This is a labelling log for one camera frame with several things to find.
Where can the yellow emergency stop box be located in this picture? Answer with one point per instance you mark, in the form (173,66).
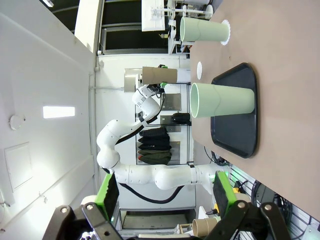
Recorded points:
(237,193)

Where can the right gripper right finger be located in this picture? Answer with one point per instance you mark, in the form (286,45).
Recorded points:
(221,195)

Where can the light green plastic cup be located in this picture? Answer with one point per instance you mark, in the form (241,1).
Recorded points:
(225,100)
(205,30)

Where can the white paper coaster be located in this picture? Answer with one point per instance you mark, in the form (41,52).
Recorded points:
(199,70)
(225,43)

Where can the black plastic tray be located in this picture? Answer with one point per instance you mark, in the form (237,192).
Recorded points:
(235,137)

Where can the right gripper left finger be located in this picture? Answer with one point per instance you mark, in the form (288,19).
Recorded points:
(110,197)

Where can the black backpack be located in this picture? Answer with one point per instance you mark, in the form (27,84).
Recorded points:
(181,118)

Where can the olive jacket red collar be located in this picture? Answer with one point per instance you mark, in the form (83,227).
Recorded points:
(153,160)

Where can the dark green jacket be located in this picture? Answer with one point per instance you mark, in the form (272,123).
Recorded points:
(153,153)

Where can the black clothes rack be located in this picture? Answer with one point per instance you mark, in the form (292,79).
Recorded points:
(188,140)

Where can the black quilted jacket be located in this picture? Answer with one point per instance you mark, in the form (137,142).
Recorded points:
(153,132)

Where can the grey metal wall plate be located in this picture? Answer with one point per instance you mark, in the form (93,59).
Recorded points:
(171,125)
(172,101)

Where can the brown plastic cup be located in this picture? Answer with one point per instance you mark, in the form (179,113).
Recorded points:
(160,75)

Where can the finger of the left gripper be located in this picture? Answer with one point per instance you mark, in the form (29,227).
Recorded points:
(163,84)
(162,66)

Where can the round white smoke detector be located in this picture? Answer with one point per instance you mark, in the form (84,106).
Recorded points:
(17,122)

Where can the rectangular ceiling light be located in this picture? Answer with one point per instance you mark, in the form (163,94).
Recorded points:
(58,112)

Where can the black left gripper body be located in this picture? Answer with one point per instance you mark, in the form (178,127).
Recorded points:
(155,88)

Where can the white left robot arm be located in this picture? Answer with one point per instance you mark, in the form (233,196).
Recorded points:
(140,172)

